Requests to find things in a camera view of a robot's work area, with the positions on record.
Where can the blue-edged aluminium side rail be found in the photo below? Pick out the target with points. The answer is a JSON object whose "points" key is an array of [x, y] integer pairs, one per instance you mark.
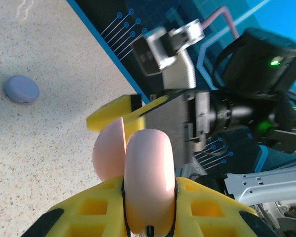
{"points": [[109, 49]]}

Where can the purple round earbud case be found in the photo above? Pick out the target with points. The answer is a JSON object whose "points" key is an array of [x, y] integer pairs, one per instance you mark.
{"points": [[21, 89]]}

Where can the pink round earbud case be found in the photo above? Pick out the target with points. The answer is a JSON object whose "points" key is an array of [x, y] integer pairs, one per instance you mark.
{"points": [[148, 160]]}

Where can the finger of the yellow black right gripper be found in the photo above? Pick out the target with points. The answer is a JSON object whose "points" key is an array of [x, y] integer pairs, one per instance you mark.
{"points": [[162, 116], [108, 113]]}

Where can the aluminium corner bracket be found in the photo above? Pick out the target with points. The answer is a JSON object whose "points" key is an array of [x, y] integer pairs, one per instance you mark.
{"points": [[261, 185]]}

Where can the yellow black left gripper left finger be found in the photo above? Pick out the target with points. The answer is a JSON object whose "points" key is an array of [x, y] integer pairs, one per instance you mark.
{"points": [[113, 197]]}

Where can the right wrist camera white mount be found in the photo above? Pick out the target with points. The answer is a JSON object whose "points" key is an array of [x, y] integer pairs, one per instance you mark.
{"points": [[153, 51]]}

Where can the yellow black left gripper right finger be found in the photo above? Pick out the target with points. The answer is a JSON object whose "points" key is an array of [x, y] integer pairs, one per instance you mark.
{"points": [[182, 222]]}

